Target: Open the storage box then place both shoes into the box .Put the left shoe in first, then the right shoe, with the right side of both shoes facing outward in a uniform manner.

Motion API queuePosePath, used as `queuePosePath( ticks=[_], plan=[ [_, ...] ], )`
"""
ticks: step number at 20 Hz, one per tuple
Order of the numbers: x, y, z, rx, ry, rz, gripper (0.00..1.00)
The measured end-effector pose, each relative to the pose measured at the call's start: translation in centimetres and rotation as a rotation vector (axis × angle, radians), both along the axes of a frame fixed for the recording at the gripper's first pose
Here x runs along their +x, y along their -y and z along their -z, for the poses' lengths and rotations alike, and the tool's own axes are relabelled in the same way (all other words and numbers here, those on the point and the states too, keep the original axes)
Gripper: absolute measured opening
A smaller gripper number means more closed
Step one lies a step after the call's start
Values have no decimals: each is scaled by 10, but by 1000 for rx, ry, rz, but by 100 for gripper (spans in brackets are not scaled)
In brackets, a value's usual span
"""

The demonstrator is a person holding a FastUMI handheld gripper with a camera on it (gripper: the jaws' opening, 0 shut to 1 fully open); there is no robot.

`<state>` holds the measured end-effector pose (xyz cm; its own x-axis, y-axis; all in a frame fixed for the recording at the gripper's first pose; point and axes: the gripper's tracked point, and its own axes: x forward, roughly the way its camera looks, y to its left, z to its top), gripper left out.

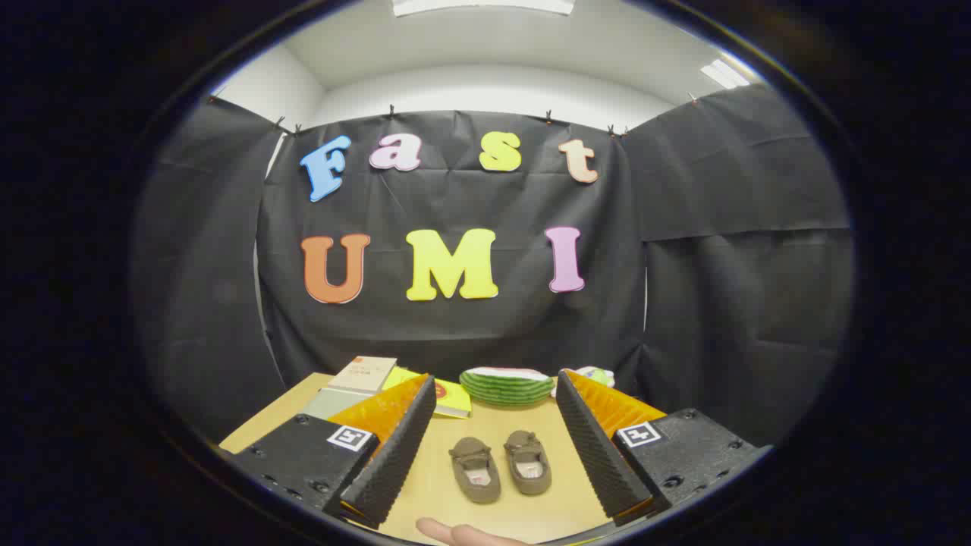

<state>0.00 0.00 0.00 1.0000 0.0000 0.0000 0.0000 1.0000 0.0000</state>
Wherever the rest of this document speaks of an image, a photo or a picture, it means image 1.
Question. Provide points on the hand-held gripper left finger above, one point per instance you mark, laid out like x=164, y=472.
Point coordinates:
x=394, y=455

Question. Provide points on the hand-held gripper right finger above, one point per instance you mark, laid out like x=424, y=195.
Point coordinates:
x=599, y=455

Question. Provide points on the beige paperback book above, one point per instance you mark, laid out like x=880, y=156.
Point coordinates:
x=364, y=374

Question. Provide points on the watermelon slice plush toy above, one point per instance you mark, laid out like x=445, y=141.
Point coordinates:
x=507, y=387

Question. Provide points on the yellow book with red circle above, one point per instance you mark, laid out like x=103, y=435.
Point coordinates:
x=454, y=400

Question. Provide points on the pale fabric storage box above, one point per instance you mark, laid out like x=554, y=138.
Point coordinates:
x=334, y=403

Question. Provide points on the pink and green plush toy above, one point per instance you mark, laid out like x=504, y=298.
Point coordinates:
x=598, y=375

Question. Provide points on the black backdrop cloth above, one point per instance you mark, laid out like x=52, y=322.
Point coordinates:
x=470, y=334

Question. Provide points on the brown suede shoe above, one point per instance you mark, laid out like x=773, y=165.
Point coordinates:
x=474, y=470
x=529, y=462

